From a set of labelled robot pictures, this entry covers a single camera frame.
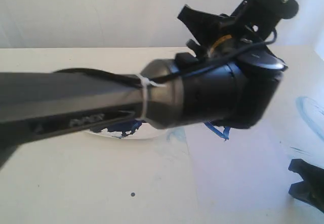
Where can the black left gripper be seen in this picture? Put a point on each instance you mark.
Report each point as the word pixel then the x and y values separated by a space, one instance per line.
pixel 253 22

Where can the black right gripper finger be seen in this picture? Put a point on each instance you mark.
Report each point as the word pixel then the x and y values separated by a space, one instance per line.
pixel 308 172
pixel 308 193

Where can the white paper sheet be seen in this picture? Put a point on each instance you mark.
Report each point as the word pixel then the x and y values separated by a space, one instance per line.
pixel 249 171

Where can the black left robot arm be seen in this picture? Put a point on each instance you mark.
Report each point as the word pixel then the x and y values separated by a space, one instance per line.
pixel 228 78

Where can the white zip tie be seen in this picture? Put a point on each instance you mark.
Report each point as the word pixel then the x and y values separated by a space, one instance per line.
pixel 145 83

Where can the white square plate blue paint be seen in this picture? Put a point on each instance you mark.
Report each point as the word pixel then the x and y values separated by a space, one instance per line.
pixel 130 130

